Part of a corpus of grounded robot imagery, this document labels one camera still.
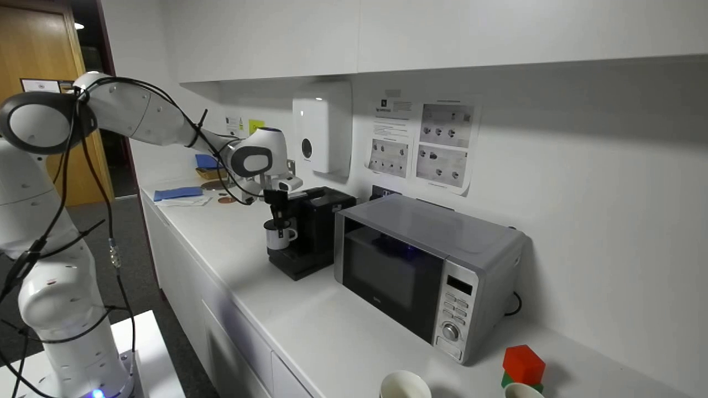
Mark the red block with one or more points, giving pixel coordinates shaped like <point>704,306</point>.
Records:
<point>522,363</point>

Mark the black coffee maker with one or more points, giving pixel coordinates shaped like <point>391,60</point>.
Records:
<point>321,229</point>

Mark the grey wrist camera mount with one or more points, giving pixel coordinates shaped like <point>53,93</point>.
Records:
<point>288,182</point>

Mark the blue sponge block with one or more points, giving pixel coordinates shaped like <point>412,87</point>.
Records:
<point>205,163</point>

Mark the white rounded cup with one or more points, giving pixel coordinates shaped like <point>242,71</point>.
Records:
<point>402,386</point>

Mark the white bowl edge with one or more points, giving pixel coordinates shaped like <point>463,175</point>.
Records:
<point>522,392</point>

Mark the white enamel cup blue rim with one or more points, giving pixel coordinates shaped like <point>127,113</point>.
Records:
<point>278,240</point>

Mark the green block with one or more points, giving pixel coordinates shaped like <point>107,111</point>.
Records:
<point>507,382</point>

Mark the white wall dispenser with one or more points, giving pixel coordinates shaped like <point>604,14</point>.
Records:
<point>311,134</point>

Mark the white wall cabinet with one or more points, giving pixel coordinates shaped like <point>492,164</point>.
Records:
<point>442,34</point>

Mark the brown board stack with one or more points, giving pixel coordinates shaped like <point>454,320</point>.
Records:
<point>208,178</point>

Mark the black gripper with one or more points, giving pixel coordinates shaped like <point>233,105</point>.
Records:
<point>278,204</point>

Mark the white robot mounting table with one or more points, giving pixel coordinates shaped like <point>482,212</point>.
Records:
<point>151,355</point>

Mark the silver microwave oven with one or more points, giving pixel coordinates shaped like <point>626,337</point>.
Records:
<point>412,274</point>

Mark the yellow wall note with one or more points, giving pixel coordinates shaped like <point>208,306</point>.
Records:
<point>255,124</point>

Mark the instruction poster with text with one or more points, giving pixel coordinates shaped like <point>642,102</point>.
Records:
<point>389,141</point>

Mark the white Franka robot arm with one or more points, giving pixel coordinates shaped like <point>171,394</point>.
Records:
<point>132,113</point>

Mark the brown round coaster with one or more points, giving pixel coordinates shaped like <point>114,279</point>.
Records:
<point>225,197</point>

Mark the flat blue cloth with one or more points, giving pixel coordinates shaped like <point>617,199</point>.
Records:
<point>178,193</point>

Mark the white base cabinet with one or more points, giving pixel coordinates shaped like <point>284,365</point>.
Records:
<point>191,295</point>

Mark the wooden door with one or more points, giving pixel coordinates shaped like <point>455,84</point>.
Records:
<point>35,45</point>

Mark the white door sign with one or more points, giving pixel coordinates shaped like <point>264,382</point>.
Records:
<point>40,84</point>

